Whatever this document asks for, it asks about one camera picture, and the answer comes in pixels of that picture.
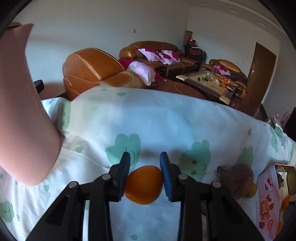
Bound small yellow longan fruit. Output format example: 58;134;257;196
245;183;257;198

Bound purple passion fruit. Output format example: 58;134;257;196
217;163;254;200

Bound pink Genji biscuit tin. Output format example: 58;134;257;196
257;164;295;240

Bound pink electric kettle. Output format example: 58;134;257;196
1;24;61;186

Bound white cloud-print tablecloth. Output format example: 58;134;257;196
1;86;295;240

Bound glass-top coffee table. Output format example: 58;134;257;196
176;70;239;105

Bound brown leather armchair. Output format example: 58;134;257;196
199;59;248;99

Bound armchair floral cushion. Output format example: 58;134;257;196
213;65;231;76

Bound brown leather chaise sofa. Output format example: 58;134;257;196
62;48;206;100

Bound brown wooden door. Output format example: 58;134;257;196
247;42;276;103

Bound pink quilted pillow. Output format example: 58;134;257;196
128;61;156;86

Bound stacked dark chairs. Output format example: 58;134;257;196
184;31;207;65

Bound brown leather three-seat sofa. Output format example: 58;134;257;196
119;41;198;80

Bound white magenta floral cushion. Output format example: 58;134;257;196
138;48;162;62

